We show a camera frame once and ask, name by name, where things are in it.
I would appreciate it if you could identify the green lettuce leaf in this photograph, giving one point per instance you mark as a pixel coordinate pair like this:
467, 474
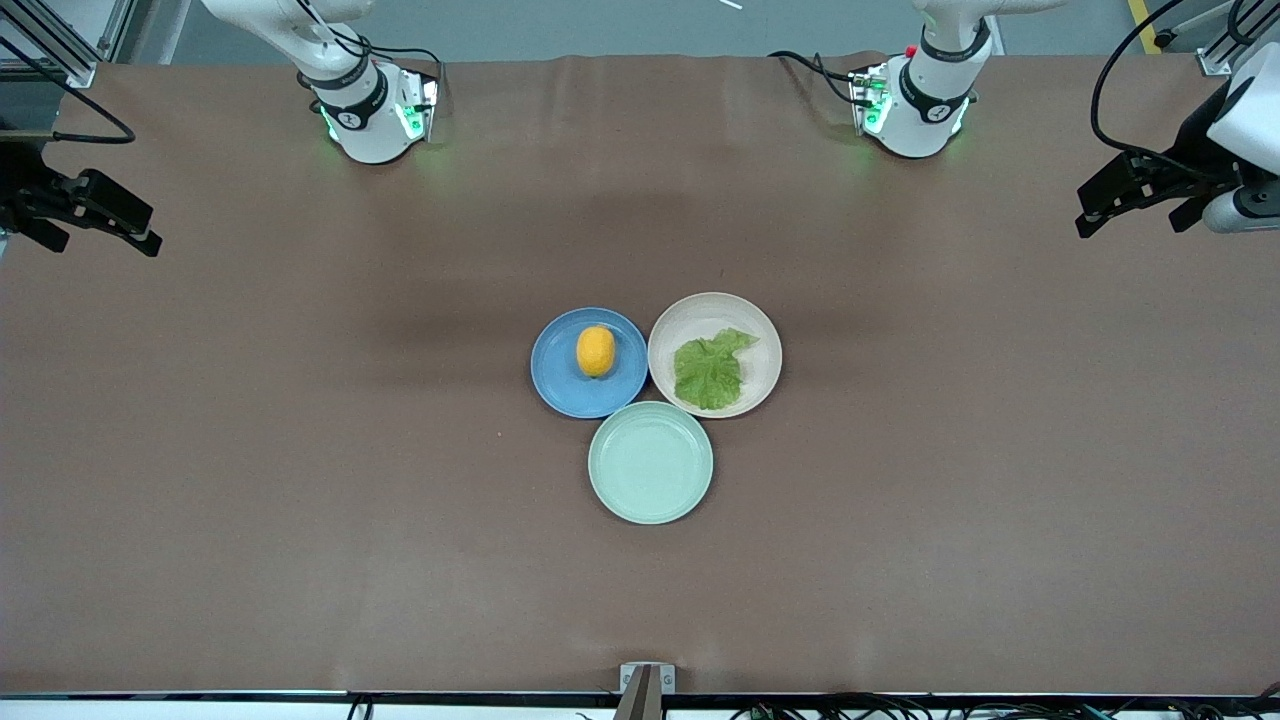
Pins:
708, 375

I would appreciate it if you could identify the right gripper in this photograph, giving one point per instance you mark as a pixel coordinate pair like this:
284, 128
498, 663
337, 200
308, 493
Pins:
22, 186

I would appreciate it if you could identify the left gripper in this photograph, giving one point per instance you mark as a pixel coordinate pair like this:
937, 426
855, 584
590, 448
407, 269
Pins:
1192, 137

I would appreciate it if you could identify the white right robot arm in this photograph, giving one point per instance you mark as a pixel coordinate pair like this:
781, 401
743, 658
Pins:
365, 110

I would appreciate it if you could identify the brown table cover mat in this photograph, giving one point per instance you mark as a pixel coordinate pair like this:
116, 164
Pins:
300, 500

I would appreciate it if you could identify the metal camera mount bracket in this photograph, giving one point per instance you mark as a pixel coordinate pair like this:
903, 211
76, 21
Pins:
647, 685

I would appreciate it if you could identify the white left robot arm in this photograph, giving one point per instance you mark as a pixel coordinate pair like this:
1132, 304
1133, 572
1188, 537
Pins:
925, 105

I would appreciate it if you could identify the mint green plate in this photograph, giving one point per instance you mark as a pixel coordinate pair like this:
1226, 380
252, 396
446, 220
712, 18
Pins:
650, 465

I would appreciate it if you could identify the beige plate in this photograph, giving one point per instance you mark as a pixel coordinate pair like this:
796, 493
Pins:
715, 312

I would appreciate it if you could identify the yellow lemon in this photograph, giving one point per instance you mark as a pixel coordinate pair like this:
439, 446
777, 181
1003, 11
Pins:
596, 351

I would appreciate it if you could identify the blue plate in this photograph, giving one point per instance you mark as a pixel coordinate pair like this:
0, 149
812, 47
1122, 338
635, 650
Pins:
555, 380

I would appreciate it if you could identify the aluminium frame profile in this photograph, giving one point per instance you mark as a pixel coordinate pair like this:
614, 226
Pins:
1215, 55
60, 45

